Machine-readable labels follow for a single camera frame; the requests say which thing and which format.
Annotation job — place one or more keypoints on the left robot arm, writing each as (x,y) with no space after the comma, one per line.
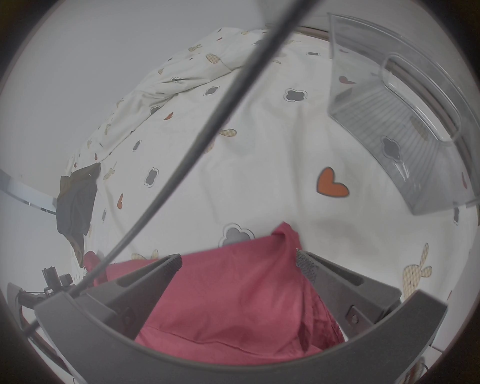
(50,276)

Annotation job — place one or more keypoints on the grey garment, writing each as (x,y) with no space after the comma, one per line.
(77,206)

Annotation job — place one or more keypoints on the brown garment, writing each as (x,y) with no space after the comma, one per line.
(80,173)

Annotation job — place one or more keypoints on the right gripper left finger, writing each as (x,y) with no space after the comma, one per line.
(142,288)

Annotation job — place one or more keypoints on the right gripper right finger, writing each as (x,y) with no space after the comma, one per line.
(345,288)

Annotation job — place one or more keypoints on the clear plastic box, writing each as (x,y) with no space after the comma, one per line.
(405,123)

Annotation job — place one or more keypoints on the white printed quilt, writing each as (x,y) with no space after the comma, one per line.
(180,75)

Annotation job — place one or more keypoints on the red shirt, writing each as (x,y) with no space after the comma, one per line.
(232,300)

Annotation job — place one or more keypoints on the bed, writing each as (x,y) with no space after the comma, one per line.
(262,150)

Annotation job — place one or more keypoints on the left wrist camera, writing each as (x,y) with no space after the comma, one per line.
(66,280)

